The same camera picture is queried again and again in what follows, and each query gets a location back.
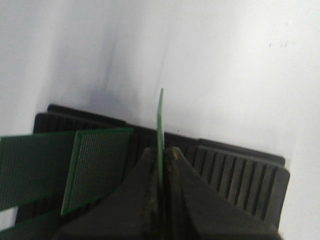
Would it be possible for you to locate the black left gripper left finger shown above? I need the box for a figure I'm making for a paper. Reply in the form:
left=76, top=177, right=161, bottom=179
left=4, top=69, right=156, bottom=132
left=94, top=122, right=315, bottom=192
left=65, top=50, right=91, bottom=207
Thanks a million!
left=53, top=147, right=161, bottom=240

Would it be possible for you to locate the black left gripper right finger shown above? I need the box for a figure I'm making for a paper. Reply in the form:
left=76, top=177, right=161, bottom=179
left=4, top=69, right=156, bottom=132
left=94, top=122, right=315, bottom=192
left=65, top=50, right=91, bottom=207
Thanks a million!
left=163, top=147, right=280, bottom=240

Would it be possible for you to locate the green perforated circuit board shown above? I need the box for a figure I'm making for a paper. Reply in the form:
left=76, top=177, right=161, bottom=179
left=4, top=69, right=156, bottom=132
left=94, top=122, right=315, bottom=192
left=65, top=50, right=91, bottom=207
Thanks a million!
left=0, top=131, right=76, bottom=210
left=156, top=88, right=165, bottom=188
left=61, top=128, right=134, bottom=216

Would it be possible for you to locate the green perforated circuit board front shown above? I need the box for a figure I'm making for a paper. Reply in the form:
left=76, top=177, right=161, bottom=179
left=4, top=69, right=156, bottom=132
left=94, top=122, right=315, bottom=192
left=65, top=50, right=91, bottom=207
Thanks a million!
left=156, top=88, right=165, bottom=188

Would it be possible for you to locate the black slotted board rack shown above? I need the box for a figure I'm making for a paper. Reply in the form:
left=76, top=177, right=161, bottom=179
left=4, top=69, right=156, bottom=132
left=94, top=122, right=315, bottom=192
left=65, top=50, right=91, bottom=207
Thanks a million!
left=14, top=103, right=291, bottom=240

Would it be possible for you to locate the green circuit board left rear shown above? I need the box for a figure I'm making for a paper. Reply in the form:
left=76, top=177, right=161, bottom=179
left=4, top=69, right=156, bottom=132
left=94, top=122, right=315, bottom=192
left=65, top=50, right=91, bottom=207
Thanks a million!
left=0, top=210, right=61, bottom=240

